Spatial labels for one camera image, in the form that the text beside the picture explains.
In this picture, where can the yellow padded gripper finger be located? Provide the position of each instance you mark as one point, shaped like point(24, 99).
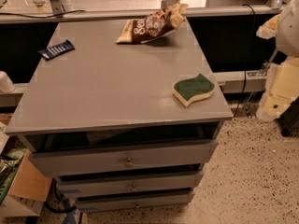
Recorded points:
point(281, 89)
point(269, 28)

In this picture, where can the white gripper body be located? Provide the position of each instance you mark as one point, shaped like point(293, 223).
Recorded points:
point(289, 32)

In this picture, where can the green and yellow sponge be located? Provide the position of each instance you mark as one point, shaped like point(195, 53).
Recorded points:
point(194, 89)

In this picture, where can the blue rxbar blueberry bar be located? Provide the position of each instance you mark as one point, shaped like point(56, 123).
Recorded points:
point(56, 50)

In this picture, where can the brown chip bag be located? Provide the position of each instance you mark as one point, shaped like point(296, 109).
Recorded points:
point(153, 26)

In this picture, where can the grey drawer cabinet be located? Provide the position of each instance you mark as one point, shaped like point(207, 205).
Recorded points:
point(103, 94)

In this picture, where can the bottom grey drawer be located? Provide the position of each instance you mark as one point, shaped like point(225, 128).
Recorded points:
point(137, 201)

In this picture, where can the grey drawer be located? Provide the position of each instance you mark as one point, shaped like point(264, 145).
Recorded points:
point(137, 201)
point(130, 184)
point(112, 159)

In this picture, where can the middle grey drawer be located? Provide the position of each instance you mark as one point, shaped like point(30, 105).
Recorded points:
point(130, 184)

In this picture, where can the top grey drawer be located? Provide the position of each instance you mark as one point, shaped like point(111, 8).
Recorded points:
point(112, 159)

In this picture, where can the white cup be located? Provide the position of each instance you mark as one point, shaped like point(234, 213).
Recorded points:
point(6, 85)

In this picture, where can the cardboard box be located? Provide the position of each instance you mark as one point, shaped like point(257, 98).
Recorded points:
point(25, 189)

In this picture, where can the green snack bags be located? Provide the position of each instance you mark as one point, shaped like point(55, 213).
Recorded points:
point(9, 165)

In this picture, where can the grey metal rail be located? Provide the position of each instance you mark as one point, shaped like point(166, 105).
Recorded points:
point(240, 81)

